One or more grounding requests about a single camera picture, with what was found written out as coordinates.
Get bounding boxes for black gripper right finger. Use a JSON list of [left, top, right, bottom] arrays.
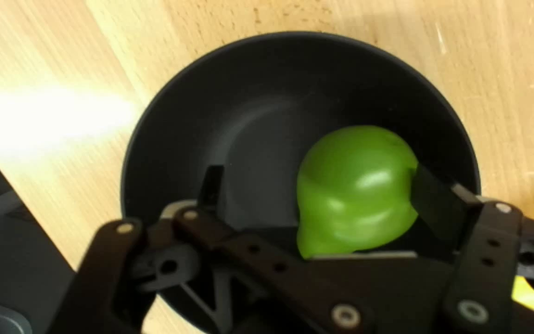
[[409, 166, 483, 257]]

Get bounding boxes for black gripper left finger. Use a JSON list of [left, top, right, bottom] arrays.
[[199, 166, 225, 212]]

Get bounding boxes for black bowl far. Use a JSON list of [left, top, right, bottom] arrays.
[[119, 32, 483, 334]]

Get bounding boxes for green toy pepper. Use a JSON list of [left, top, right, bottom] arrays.
[[297, 127, 420, 259]]

